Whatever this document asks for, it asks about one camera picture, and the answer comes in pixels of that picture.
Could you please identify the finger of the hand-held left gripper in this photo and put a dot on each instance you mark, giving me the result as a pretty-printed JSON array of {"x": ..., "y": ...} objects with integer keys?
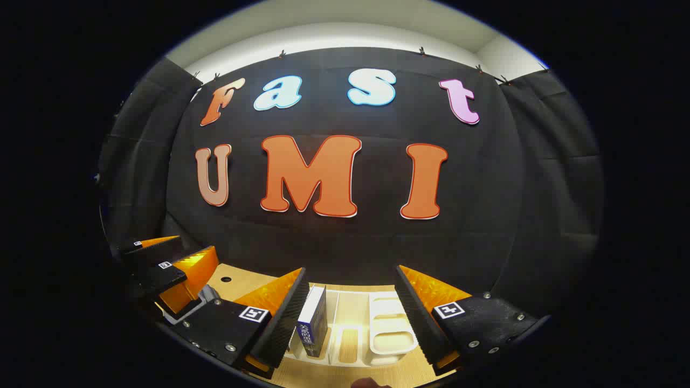
[
  {"x": 151, "y": 253},
  {"x": 161, "y": 277}
]

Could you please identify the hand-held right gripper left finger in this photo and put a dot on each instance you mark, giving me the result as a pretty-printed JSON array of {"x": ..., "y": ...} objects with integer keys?
[{"x": 285, "y": 318}]

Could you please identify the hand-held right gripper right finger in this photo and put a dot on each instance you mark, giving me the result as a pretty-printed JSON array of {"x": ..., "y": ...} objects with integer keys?
[{"x": 418, "y": 318}]

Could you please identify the dark blue cover book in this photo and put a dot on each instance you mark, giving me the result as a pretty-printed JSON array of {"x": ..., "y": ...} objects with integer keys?
[{"x": 314, "y": 323}]

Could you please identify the white bookshelf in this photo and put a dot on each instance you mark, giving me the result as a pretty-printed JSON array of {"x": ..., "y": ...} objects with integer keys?
[{"x": 388, "y": 334}]

